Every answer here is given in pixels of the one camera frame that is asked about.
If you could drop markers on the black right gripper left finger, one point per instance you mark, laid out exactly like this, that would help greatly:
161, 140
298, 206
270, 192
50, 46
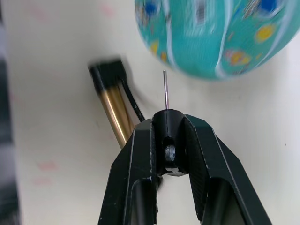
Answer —
131, 178

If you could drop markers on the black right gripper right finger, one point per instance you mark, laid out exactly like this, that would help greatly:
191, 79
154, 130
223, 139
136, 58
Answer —
218, 168

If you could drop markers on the black needle adapter with needle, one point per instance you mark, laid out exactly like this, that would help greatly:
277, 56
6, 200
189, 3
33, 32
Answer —
167, 131

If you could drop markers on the gold and black hand pump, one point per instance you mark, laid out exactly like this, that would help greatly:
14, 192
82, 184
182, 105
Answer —
112, 98

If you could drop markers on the teal patterned ball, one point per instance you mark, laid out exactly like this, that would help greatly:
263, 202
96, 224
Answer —
211, 37

